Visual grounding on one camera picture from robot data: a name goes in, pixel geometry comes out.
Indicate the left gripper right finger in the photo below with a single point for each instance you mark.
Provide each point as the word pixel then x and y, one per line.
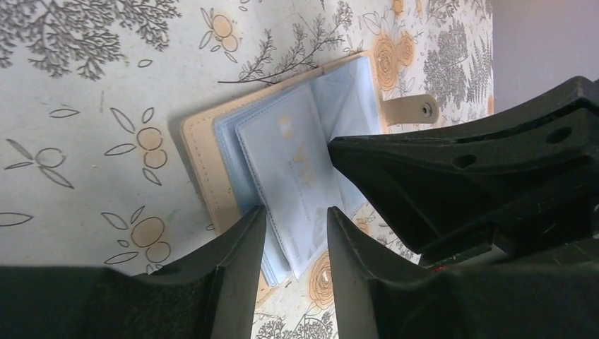
pixel 379 294

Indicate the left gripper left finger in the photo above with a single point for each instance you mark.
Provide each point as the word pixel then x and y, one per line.
pixel 209 293

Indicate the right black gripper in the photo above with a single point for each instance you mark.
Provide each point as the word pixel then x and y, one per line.
pixel 493 190

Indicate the floral table mat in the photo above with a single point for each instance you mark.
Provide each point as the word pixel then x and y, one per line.
pixel 94 169

